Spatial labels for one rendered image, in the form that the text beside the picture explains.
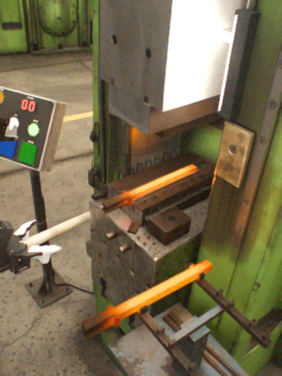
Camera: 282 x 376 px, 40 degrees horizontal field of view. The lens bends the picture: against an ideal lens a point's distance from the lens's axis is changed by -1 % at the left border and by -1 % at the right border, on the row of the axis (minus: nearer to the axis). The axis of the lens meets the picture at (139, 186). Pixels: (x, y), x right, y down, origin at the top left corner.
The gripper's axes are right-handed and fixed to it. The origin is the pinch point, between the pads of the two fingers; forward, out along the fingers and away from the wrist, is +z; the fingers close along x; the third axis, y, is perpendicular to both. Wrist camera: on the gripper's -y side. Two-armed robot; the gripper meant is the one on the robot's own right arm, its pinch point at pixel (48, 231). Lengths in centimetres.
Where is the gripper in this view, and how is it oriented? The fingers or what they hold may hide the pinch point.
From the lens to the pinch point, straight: 122.5
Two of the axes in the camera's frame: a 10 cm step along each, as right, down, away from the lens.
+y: -0.5, 8.1, 5.8
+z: 7.7, -3.4, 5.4
